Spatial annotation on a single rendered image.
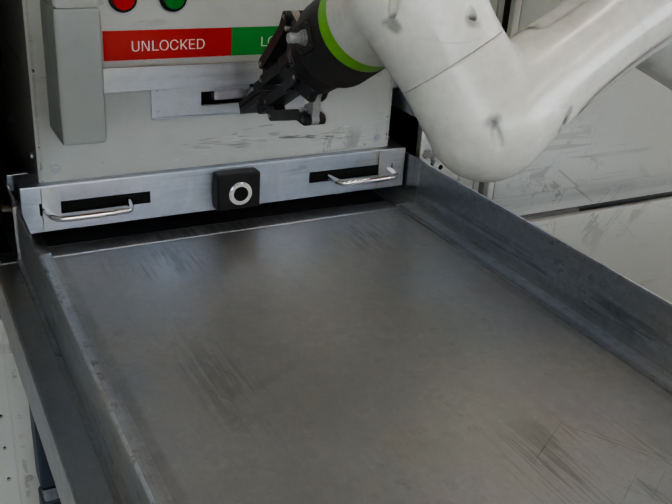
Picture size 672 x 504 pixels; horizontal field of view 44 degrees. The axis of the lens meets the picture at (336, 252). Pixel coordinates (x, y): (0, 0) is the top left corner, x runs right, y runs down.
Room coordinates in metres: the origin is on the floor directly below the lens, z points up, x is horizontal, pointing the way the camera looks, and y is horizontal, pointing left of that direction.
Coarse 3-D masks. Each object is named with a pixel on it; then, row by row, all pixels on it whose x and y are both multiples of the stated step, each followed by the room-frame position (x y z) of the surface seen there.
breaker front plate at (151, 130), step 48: (144, 0) 1.01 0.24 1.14; (192, 0) 1.04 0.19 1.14; (240, 0) 1.07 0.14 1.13; (288, 0) 1.10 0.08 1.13; (144, 96) 1.01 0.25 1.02; (192, 96) 1.03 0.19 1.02; (336, 96) 1.14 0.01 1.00; (384, 96) 1.18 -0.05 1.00; (48, 144) 0.95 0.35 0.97; (96, 144) 0.98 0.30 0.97; (144, 144) 1.01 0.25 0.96; (192, 144) 1.04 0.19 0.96; (240, 144) 1.07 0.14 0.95; (288, 144) 1.10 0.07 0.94; (336, 144) 1.14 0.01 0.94; (384, 144) 1.18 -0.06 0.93
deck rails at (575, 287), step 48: (432, 192) 1.12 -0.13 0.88; (480, 240) 1.02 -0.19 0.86; (528, 240) 0.94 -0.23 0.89; (48, 288) 0.72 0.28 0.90; (528, 288) 0.90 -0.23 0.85; (576, 288) 0.86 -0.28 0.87; (624, 288) 0.81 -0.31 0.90; (48, 336) 0.72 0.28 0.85; (624, 336) 0.79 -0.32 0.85; (96, 384) 0.55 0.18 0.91; (96, 432) 0.56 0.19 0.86; (144, 480) 0.44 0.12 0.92
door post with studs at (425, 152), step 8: (424, 136) 1.17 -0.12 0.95; (416, 144) 1.21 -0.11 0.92; (424, 144) 1.17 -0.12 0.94; (416, 152) 1.21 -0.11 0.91; (424, 152) 1.16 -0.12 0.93; (432, 152) 1.17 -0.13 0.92; (424, 160) 1.17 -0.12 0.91; (432, 160) 1.17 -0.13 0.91; (440, 168) 1.18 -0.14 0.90; (456, 176) 1.19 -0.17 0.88
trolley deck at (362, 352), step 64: (64, 256) 0.91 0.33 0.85; (128, 256) 0.92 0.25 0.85; (192, 256) 0.93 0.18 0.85; (256, 256) 0.94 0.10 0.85; (320, 256) 0.96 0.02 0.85; (384, 256) 0.97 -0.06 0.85; (448, 256) 0.98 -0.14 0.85; (128, 320) 0.77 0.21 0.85; (192, 320) 0.78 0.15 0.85; (256, 320) 0.78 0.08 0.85; (320, 320) 0.79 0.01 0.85; (384, 320) 0.80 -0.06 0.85; (448, 320) 0.81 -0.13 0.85; (512, 320) 0.82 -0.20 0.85; (64, 384) 0.64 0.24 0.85; (128, 384) 0.65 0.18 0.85; (192, 384) 0.66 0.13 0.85; (256, 384) 0.66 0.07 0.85; (320, 384) 0.67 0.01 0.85; (384, 384) 0.68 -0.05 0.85; (448, 384) 0.69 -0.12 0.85; (512, 384) 0.69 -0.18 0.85; (576, 384) 0.70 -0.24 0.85; (640, 384) 0.71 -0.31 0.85; (64, 448) 0.55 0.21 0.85; (192, 448) 0.56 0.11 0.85; (256, 448) 0.57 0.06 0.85; (320, 448) 0.58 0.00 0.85; (384, 448) 0.58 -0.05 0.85; (448, 448) 0.59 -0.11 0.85; (512, 448) 0.59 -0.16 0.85; (576, 448) 0.60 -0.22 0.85; (640, 448) 0.61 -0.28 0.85
